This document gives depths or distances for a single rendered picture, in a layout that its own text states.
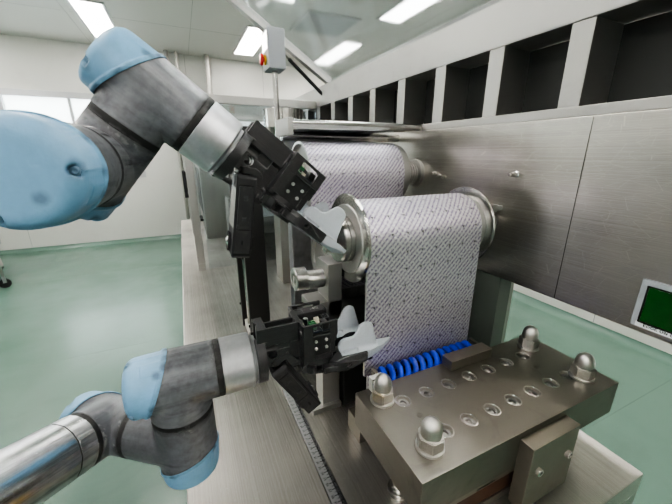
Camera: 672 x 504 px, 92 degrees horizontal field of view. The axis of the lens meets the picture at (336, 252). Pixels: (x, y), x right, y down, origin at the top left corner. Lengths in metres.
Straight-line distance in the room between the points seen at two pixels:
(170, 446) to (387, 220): 0.42
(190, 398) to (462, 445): 0.35
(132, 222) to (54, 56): 2.35
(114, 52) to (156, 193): 5.62
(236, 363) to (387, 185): 0.51
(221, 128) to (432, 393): 0.48
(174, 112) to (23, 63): 5.90
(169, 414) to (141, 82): 0.37
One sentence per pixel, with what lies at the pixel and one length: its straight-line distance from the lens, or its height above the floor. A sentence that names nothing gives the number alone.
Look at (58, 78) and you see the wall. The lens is 6.19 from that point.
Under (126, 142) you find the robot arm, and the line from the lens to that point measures 0.41.
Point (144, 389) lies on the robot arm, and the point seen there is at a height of 1.13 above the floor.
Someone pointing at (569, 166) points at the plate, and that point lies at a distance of 0.65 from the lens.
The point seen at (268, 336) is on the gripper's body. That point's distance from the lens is 0.46.
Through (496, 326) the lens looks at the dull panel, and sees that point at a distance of 0.80.
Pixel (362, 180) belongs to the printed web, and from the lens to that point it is 0.73.
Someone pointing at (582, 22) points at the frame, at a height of 1.57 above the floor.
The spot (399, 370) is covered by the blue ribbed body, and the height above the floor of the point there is 1.04.
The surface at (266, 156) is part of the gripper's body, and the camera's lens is 0.44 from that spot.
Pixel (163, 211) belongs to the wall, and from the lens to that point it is 6.04.
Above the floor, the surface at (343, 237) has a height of 1.26.
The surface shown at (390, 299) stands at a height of 1.16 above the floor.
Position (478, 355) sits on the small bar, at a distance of 0.65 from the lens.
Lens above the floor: 1.39
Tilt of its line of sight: 17 degrees down
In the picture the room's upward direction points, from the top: straight up
